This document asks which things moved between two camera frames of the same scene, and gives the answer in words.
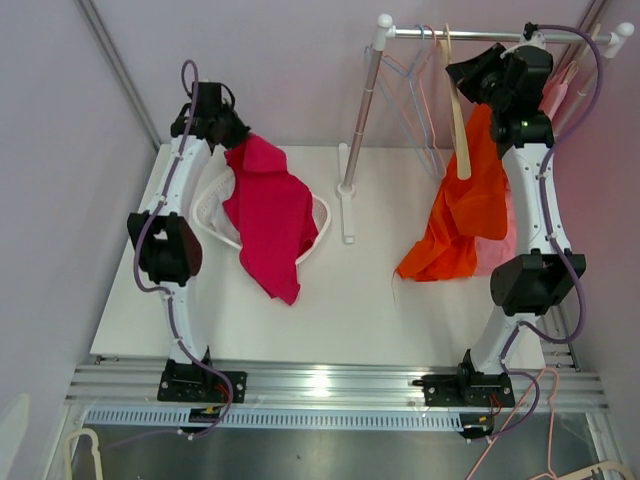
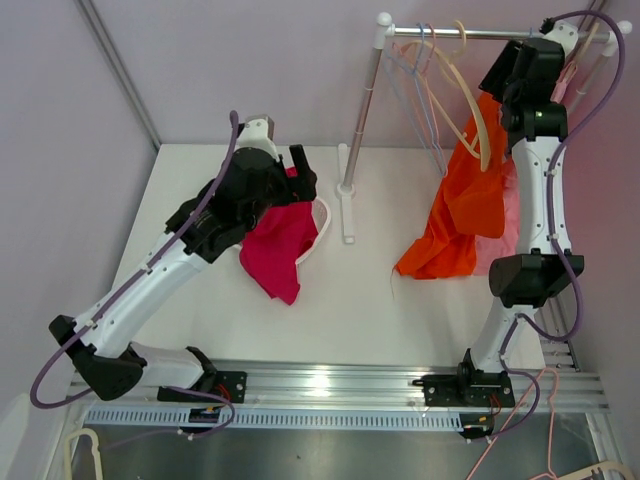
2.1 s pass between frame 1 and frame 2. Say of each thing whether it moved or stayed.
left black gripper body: moved
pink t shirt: stayed
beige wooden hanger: moved
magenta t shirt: stayed
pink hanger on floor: stayed
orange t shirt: stayed
